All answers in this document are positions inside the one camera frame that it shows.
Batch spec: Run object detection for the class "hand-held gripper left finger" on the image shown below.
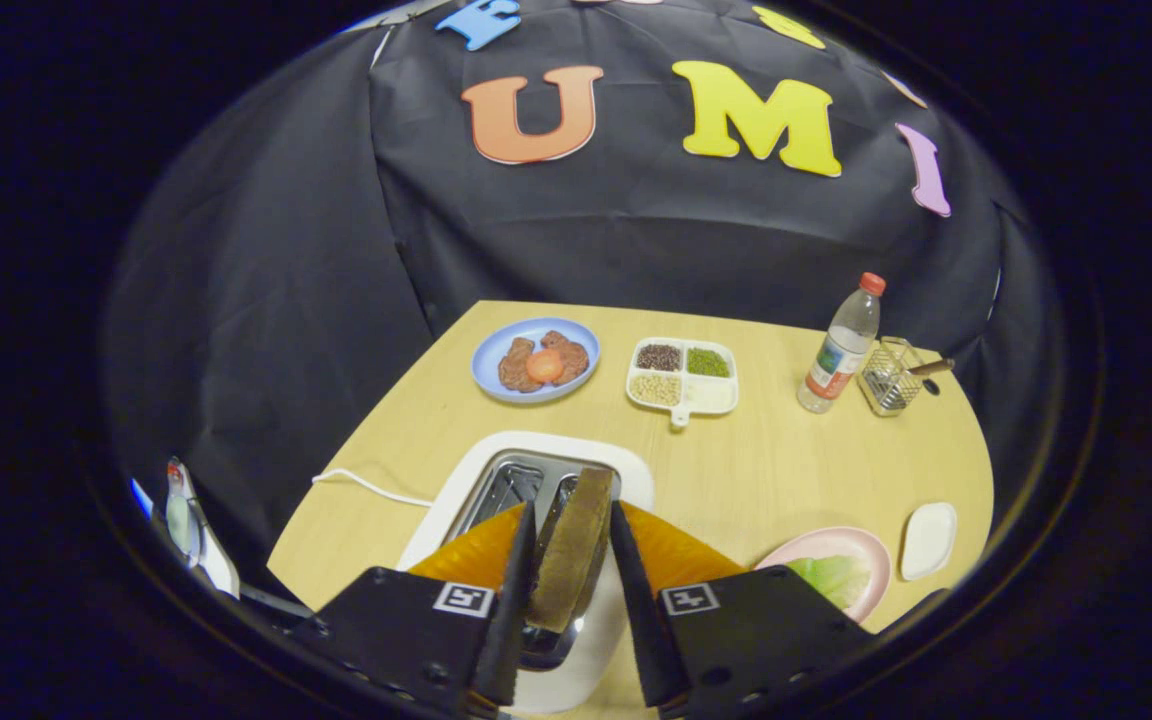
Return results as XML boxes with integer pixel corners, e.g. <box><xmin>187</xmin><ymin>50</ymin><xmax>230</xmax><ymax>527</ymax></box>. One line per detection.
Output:
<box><xmin>291</xmin><ymin>500</ymin><xmax>537</xmax><ymax>716</ymax></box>

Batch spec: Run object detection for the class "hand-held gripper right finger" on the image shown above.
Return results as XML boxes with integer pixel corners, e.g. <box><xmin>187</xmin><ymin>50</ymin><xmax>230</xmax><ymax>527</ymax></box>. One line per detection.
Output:
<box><xmin>608</xmin><ymin>500</ymin><xmax>877</xmax><ymax>716</ymax></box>

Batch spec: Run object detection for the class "green lettuce leaf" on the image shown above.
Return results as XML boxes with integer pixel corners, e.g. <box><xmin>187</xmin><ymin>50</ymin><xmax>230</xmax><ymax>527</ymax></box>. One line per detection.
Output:
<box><xmin>786</xmin><ymin>554</ymin><xmax>873</xmax><ymax>611</ymax></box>

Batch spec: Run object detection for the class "brown toast slice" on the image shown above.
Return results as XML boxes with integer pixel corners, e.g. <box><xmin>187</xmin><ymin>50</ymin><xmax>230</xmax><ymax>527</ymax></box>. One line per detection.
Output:
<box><xmin>526</xmin><ymin>466</ymin><xmax>614</xmax><ymax>634</ymax></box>

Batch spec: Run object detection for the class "pink plate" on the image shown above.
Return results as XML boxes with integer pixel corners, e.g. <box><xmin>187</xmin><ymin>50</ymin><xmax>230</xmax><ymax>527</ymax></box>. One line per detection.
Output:
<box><xmin>754</xmin><ymin>526</ymin><xmax>892</xmax><ymax>625</ymax></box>

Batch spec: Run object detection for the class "white square plate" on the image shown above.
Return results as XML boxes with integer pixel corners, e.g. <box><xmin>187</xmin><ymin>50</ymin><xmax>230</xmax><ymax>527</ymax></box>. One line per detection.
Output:
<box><xmin>900</xmin><ymin>501</ymin><xmax>959</xmax><ymax>582</ymax></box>

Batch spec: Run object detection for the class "white toaster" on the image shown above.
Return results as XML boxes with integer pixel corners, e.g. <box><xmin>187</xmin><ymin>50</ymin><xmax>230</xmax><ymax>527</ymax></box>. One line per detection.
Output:
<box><xmin>396</xmin><ymin>431</ymin><xmax>655</xmax><ymax>714</ymax></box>

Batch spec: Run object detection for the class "white divided seed tray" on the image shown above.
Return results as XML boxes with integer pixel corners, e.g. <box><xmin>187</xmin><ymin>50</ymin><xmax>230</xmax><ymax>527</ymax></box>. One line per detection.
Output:
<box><xmin>625</xmin><ymin>337</ymin><xmax>740</xmax><ymax>431</ymax></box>

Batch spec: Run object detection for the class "brown meat patty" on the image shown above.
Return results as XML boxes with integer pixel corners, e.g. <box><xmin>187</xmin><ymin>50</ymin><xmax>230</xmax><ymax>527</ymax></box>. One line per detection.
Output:
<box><xmin>498</xmin><ymin>337</ymin><xmax>544</xmax><ymax>393</ymax></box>
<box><xmin>540</xmin><ymin>330</ymin><xmax>590</xmax><ymax>385</ymax></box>

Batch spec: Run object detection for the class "blue plate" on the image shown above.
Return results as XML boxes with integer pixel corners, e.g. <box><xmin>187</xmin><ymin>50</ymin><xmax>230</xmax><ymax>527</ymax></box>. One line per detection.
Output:
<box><xmin>471</xmin><ymin>317</ymin><xmax>601</xmax><ymax>405</ymax></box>

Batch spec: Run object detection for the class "clear bottle with red cap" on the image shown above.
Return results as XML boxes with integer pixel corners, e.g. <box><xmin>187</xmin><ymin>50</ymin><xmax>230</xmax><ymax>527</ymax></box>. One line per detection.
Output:
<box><xmin>797</xmin><ymin>272</ymin><xmax>887</xmax><ymax>415</ymax></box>

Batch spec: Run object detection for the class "white toaster cable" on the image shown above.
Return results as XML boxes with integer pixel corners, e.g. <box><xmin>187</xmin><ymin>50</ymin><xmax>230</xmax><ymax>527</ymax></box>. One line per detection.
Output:
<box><xmin>312</xmin><ymin>467</ymin><xmax>435</xmax><ymax>509</ymax></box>

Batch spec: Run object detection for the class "metal wire utensil holder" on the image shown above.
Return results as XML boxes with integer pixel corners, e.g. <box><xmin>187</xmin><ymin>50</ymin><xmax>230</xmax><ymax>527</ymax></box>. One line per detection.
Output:
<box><xmin>858</xmin><ymin>336</ymin><xmax>942</xmax><ymax>418</ymax></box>

